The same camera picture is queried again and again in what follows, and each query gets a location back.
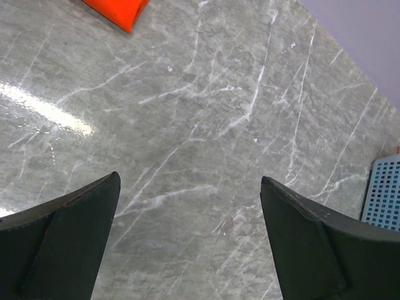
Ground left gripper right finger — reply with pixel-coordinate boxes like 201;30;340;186
261;177;399;299

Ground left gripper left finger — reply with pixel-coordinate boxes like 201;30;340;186
1;172;121;299

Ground white plastic basket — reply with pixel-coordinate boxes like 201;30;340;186
360;154;400;232

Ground folded orange t shirt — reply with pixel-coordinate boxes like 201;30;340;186
83;0;149;33

